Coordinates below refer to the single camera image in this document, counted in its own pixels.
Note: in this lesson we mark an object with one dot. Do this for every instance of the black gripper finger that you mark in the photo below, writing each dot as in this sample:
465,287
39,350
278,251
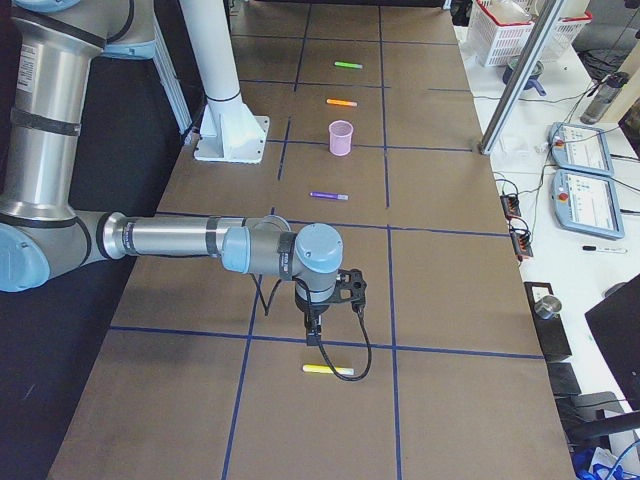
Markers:
312,333

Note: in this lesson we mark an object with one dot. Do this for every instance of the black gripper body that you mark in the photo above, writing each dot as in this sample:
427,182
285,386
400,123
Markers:
312,310

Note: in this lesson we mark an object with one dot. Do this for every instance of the purple highlighter pen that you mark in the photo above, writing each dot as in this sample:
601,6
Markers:
329,196

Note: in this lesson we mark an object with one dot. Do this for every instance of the orange highlighter pen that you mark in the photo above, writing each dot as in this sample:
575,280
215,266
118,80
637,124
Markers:
342,103

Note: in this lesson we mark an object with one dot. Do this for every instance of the green highlighter pen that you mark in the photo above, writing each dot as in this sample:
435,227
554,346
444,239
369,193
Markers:
348,65

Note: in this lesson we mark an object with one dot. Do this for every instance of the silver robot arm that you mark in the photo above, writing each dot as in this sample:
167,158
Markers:
42,237

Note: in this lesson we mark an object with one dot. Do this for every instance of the pink mesh pen holder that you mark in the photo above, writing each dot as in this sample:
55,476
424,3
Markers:
340,137

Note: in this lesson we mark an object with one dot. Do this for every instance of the black marker pen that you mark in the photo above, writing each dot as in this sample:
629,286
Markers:
602,249

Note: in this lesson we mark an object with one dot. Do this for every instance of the lower orange black connector hub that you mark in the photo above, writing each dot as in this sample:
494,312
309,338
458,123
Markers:
521,242

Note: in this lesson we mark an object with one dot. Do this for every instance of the orange black connector hub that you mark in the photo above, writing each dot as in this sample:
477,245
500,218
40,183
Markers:
510,205
521,242

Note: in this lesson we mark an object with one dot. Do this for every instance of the upper orange black connector hub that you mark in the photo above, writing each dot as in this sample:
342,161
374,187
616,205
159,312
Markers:
510,205

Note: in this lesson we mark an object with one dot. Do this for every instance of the small metal cup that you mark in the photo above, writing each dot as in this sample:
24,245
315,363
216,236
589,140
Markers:
547,307

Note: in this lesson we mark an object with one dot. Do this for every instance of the black box on bench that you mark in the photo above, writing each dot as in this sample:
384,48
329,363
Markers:
551,334

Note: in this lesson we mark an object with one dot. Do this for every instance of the lower teach pendant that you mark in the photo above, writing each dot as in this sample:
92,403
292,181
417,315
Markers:
587,203

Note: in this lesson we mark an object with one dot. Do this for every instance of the teach pendant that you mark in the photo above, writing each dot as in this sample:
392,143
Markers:
580,148
587,203

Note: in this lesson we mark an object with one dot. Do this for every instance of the upper teach pendant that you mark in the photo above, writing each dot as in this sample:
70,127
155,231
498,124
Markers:
580,148

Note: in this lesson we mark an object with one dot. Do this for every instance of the white plastic basket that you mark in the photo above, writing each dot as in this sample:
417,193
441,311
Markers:
495,43

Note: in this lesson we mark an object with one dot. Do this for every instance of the grey water bottle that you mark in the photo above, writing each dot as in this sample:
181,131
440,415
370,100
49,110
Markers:
607,92

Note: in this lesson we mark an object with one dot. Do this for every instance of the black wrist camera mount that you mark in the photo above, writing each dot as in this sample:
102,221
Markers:
351,287

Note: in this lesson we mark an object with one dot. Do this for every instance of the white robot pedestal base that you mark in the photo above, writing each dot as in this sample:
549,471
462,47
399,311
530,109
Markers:
229,131

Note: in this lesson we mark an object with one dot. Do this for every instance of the aluminium frame post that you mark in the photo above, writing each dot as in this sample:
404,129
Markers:
542,31

